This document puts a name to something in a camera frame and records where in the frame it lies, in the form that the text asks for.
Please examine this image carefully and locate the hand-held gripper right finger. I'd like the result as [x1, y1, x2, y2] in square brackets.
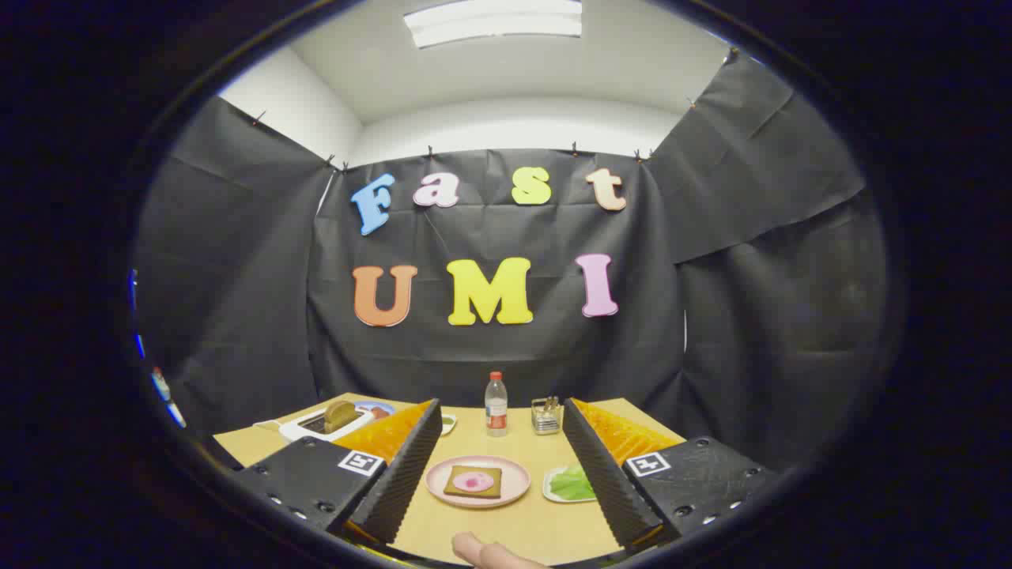
[562, 398, 781, 552]

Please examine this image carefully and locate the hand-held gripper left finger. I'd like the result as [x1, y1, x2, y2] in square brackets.
[233, 399, 443, 546]

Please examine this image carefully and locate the green lettuce leaf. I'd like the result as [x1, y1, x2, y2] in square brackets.
[549, 466, 595, 501]

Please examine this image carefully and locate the brown bread slice with ham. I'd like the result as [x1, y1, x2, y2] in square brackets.
[444, 465, 504, 499]

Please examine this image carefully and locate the small white plate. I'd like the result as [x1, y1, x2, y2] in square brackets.
[542, 465, 598, 504]

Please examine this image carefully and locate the pink round plate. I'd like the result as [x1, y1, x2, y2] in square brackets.
[425, 455, 531, 508]

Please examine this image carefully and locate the white toaster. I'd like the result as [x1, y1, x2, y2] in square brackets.
[278, 403, 376, 442]

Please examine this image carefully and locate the clear water bottle red cap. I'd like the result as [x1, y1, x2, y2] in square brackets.
[485, 371, 508, 438]

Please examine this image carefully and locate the black backdrop cloth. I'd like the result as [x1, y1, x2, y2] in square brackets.
[133, 49, 890, 475]

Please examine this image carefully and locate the ceiling light panel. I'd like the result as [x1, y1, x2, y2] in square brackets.
[403, 0, 583, 50]

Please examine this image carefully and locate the wire mesh utensil holder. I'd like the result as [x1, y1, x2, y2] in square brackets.
[531, 397, 564, 435]

